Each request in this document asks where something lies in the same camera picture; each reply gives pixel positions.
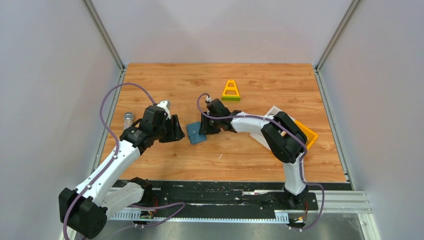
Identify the blue card holder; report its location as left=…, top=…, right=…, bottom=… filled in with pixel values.
left=186, top=121, right=207, bottom=145

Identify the clear glitter tube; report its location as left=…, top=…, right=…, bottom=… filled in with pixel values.
left=123, top=112, right=135, bottom=130

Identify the yellow green toy block stand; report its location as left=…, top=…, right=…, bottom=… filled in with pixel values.
left=221, top=79, right=241, bottom=101

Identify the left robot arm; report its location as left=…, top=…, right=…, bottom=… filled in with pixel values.
left=58, top=103, right=185, bottom=239

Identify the yellow plastic bin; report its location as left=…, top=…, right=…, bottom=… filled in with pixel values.
left=294, top=120, right=319, bottom=150

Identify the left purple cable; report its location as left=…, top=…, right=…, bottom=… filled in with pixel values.
left=62, top=82, right=157, bottom=240

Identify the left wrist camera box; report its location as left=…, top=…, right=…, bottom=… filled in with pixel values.
left=156, top=100, right=172, bottom=120

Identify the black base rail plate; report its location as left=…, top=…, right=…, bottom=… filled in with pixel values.
left=137, top=180, right=320, bottom=221

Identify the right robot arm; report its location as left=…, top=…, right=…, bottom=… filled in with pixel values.
left=199, top=94, right=308, bottom=207

